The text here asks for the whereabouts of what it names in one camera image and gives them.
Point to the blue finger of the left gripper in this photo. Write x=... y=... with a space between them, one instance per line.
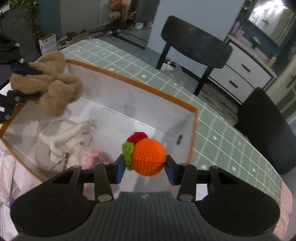
x=12 y=99
x=21 y=67

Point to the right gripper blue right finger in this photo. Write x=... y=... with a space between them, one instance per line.
x=184 y=176

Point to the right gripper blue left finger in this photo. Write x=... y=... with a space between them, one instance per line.
x=104 y=176

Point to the pink white crochet piece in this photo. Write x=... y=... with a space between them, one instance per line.
x=88 y=158

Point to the brown plush cloth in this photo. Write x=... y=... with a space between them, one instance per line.
x=57 y=88

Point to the orange crochet ball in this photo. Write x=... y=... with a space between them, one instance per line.
x=143 y=155

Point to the cream fleece sock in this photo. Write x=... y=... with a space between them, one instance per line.
x=58 y=140

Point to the orange cardboard box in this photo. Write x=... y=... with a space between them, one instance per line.
x=19 y=135

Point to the white blue carton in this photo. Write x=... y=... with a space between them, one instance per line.
x=48 y=43

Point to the green grid tablecloth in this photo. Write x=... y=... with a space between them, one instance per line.
x=216 y=142

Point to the black chair right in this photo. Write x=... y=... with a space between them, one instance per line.
x=267 y=130

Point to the black chair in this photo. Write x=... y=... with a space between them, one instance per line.
x=195 y=44
x=267 y=130

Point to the white drawer cabinet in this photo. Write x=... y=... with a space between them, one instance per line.
x=243 y=72

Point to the black chair left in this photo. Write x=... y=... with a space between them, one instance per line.
x=195 y=44

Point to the yellow green bottle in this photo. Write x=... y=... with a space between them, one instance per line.
x=271 y=61

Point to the wall mirror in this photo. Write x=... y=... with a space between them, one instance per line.
x=273 y=18

